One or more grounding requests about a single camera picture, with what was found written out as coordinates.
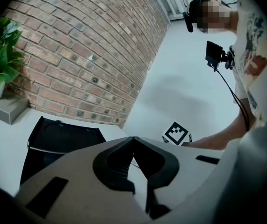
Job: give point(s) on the black chest-mounted device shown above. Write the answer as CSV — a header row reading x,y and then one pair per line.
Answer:
x,y
215,53

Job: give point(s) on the person's head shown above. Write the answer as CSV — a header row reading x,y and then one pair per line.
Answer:
x,y
210,13

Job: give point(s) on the black box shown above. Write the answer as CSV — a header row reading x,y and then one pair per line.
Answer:
x,y
61,139

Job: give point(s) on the person's right forearm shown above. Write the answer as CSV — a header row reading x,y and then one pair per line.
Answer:
x,y
222,134

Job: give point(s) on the green potted plant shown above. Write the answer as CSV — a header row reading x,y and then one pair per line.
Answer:
x,y
0,55

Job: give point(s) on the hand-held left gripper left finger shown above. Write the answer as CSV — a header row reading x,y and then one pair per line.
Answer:
x,y
77,183

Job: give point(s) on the white printed t-shirt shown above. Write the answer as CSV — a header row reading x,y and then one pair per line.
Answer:
x,y
255,55

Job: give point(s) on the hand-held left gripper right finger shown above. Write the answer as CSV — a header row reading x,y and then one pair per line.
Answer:
x,y
187,167

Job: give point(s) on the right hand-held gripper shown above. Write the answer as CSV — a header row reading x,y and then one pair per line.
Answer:
x,y
176,134

